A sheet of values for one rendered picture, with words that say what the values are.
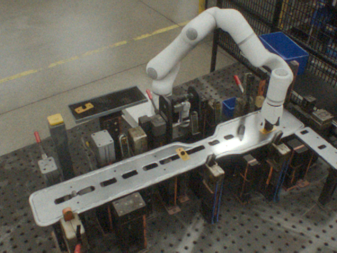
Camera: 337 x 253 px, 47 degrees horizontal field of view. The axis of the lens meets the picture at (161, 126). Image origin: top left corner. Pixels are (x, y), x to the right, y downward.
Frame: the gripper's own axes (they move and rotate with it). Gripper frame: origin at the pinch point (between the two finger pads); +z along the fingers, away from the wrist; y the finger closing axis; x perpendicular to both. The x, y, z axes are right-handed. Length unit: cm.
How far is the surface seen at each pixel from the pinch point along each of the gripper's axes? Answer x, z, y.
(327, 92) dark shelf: 46.8, 0.1, -7.5
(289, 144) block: 4.8, 5.0, 11.5
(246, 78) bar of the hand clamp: -1.7, -17.2, -20.1
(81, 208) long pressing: -99, 3, 3
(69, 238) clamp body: -108, -3, 19
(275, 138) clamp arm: -7.4, -5.1, 12.6
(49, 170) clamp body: -105, -3, -18
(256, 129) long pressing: -4.3, 3.0, -3.5
